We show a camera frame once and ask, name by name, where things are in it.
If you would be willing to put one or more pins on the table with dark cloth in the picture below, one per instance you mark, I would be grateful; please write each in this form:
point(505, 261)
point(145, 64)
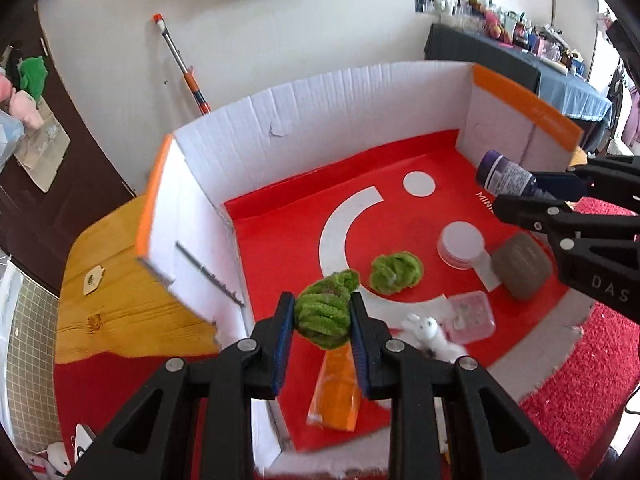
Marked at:
point(500, 55)

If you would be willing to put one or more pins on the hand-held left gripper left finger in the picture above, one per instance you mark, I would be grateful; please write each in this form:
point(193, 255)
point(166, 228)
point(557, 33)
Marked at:
point(282, 345)

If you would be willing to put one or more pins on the white plush bunny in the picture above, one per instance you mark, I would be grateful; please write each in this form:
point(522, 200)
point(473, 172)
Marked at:
point(435, 340)

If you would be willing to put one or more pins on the clear square plastic box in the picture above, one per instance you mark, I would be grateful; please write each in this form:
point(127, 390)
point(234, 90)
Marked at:
point(472, 317)

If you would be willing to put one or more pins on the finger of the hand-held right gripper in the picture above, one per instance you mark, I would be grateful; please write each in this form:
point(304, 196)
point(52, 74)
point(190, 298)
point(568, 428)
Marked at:
point(560, 182)
point(530, 212)

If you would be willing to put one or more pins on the row of small bottles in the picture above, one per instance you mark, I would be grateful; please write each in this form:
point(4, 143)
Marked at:
point(520, 30)

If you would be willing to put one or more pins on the clear plastic bag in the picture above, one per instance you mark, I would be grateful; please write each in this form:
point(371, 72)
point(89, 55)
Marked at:
point(10, 135)

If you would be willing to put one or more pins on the brown oval pouch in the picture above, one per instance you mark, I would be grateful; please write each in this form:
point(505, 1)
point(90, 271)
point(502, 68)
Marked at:
point(522, 265)

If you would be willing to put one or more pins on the orange flat packet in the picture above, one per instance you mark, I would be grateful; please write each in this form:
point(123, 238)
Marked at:
point(335, 395)

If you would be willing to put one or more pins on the pink hanging garment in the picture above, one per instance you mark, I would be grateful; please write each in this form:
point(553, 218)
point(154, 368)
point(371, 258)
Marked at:
point(631, 120)

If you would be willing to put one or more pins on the beige paper bag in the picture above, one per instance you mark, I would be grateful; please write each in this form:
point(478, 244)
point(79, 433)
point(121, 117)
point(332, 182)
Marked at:
point(42, 155)

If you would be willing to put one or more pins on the white round tin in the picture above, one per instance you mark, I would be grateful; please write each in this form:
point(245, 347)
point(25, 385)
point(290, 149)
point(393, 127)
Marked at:
point(460, 240)

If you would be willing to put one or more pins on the small wooden tag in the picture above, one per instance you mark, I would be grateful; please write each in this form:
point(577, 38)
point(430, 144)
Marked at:
point(91, 281)

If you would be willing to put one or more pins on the white and grey flat device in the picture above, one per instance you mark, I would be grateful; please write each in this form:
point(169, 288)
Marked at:
point(82, 442)

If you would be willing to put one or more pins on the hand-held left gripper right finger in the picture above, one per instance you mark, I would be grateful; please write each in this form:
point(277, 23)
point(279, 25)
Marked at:
point(361, 347)

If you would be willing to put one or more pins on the green plush toy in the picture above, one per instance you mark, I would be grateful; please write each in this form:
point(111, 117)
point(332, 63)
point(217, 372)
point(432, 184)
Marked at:
point(32, 75)

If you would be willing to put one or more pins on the pink plush toy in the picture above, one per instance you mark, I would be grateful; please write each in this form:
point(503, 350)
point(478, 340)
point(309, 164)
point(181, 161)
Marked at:
point(27, 109)
point(6, 90)

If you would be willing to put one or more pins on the red sheet with white smile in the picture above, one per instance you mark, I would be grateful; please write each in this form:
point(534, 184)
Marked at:
point(280, 240)

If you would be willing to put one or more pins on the white plush toy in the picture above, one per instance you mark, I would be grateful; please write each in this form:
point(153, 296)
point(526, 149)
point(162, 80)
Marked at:
point(47, 462)

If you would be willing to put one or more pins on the dark blue bottle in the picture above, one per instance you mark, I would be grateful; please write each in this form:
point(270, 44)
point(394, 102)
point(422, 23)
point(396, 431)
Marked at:
point(505, 175)

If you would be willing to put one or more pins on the green fuzzy chenille ball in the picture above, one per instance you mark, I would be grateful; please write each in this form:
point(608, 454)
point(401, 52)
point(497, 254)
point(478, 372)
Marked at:
point(397, 272)
point(322, 315)

